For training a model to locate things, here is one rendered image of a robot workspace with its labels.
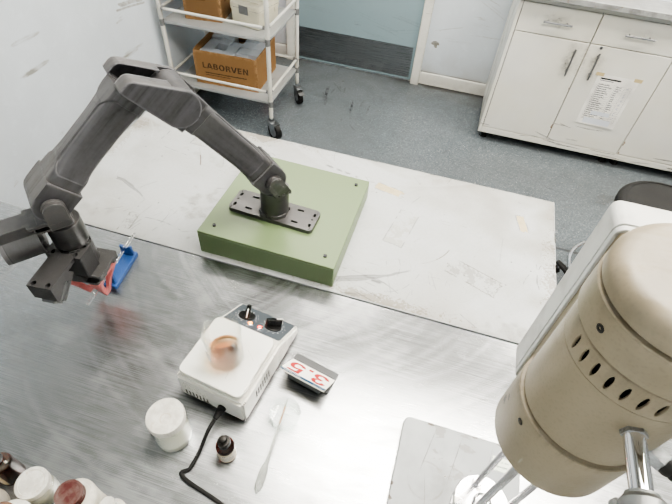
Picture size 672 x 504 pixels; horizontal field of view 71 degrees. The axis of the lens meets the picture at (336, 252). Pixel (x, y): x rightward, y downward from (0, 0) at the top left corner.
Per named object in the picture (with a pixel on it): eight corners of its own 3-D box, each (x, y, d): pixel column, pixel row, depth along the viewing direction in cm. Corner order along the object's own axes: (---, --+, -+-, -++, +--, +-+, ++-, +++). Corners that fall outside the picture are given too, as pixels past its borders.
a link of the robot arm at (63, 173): (22, 218, 71) (146, 58, 66) (12, 184, 76) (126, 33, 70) (97, 242, 81) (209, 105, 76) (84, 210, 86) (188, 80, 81)
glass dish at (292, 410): (264, 408, 83) (263, 402, 81) (294, 396, 85) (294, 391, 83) (274, 437, 80) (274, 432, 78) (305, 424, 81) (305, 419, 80)
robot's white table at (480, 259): (196, 289, 210) (148, 108, 144) (466, 367, 192) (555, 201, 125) (134, 385, 178) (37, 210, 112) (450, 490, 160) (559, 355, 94)
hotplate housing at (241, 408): (241, 310, 96) (237, 286, 90) (299, 334, 93) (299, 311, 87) (174, 404, 82) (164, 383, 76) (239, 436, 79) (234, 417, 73)
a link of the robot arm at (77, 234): (53, 262, 81) (36, 234, 76) (46, 241, 84) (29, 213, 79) (95, 247, 83) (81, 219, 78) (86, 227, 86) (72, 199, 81)
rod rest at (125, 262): (124, 252, 105) (119, 241, 102) (138, 254, 105) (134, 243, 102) (101, 286, 98) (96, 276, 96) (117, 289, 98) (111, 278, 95)
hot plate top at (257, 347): (217, 317, 86) (217, 314, 85) (276, 342, 83) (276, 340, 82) (177, 372, 78) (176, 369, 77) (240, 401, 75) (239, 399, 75)
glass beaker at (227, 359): (239, 378, 77) (234, 352, 71) (201, 372, 78) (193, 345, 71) (251, 342, 82) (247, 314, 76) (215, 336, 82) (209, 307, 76)
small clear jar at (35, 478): (59, 506, 71) (45, 495, 67) (25, 512, 70) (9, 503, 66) (64, 474, 74) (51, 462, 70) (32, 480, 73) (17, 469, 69)
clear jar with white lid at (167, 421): (200, 425, 80) (192, 404, 74) (181, 459, 76) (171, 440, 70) (169, 412, 81) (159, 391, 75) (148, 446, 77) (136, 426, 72)
